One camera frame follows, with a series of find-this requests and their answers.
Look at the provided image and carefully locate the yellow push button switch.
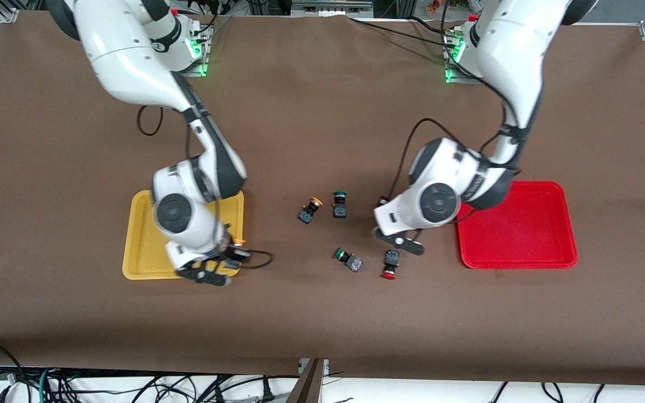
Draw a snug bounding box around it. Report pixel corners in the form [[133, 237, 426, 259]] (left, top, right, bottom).
[[226, 237, 246, 270], [298, 197, 324, 225]]

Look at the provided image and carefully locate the red push button switch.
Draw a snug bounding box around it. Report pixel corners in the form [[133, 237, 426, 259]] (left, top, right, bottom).
[[380, 250, 401, 280]]

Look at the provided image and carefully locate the yellow plastic tray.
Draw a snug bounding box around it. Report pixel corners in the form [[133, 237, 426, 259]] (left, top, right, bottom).
[[121, 189, 245, 280]]

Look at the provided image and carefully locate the brown table mat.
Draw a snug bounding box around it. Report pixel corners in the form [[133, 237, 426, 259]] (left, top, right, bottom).
[[0, 11, 645, 387]]

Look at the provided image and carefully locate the red plastic tray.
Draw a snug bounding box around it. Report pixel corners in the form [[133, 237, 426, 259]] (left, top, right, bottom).
[[456, 180, 579, 270]]

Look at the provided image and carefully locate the grey metal box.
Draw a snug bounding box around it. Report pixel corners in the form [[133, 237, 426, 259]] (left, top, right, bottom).
[[291, 0, 373, 17]]

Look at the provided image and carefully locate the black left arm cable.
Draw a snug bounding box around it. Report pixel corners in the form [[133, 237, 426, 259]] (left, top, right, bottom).
[[381, 0, 525, 202]]

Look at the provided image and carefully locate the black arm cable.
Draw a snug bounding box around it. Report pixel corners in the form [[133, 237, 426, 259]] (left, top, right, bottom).
[[381, 0, 525, 202], [136, 104, 274, 271]]

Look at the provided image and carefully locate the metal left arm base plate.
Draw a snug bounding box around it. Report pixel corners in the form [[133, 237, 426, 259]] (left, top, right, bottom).
[[446, 66, 474, 86]]

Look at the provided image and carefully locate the grey table post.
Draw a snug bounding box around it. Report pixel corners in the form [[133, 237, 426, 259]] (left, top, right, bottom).
[[286, 358, 330, 403]]

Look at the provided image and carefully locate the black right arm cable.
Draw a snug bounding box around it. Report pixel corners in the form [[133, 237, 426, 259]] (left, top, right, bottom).
[[136, 104, 274, 271]]

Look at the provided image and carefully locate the black table cable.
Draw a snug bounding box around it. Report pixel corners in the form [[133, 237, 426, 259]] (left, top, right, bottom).
[[347, 14, 469, 48]]

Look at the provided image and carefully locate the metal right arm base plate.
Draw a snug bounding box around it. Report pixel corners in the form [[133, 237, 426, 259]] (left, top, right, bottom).
[[180, 22, 214, 78]]

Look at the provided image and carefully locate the green floor cable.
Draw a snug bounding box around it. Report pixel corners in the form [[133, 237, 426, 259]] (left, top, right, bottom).
[[36, 367, 53, 403]]

